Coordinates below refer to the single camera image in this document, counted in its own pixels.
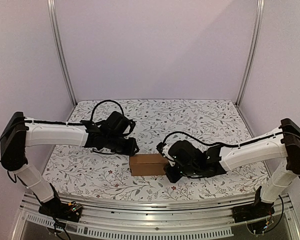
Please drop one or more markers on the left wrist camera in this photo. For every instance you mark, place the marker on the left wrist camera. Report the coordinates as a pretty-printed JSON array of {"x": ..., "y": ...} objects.
[{"x": 132, "y": 125}]

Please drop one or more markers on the aluminium frame post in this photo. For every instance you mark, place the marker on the aluminium frame post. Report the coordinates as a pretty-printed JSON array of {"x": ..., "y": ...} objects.
[
  {"x": 260, "y": 4},
  {"x": 52, "y": 11}
]

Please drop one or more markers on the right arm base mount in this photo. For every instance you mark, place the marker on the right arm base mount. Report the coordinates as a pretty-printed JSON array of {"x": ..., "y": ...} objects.
[{"x": 255, "y": 210}]

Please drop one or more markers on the brown cardboard box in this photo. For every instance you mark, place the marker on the brown cardboard box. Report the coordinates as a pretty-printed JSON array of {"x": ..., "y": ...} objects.
[{"x": 143, "y": 165}]

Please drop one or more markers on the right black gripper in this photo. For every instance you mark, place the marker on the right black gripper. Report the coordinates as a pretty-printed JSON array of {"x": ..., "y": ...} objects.
[{"x": 171, "y": 173}]

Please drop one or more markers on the left aluminium frame post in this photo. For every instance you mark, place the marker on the left aluminium frame post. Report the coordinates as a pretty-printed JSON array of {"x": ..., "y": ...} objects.
[{"x": 52, "y": 11}]

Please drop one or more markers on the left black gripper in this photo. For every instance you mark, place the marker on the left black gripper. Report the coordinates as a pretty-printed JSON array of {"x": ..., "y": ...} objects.
[{"x": 130, "y": 150}]

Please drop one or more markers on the right aluminium frame post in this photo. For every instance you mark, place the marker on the right aluminium frame post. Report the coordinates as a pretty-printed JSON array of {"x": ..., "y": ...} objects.
[{"x": 260, "y": 4}]

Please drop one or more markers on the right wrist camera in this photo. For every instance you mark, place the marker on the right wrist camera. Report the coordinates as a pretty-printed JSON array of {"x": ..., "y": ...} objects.
[{"x": 163, "y": 149}]

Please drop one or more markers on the aluminium front rail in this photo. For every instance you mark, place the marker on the aluminium front rail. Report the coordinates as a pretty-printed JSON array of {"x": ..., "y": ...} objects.
[{"x": 106, "y": 219}]

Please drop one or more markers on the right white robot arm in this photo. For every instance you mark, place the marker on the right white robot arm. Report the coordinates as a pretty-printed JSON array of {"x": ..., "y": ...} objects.
[{"x": 281, "y": 142}]

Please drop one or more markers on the floral patterned table mat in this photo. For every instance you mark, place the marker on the floral patterned table mat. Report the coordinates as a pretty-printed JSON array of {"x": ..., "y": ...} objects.
[{"x": 80, "y": 171}]

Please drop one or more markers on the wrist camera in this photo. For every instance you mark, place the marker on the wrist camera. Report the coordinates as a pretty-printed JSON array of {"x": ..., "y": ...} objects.
[
  {"x": 132, "y": 125},
  {"x": 163, "y": 149}
]

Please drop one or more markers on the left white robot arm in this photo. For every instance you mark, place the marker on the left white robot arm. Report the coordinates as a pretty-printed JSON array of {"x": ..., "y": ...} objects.
[{"x": 21, "y": 132}]

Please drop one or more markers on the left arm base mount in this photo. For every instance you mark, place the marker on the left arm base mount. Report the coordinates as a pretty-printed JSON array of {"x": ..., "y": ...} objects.
[{"x": 55, "y": 208}]

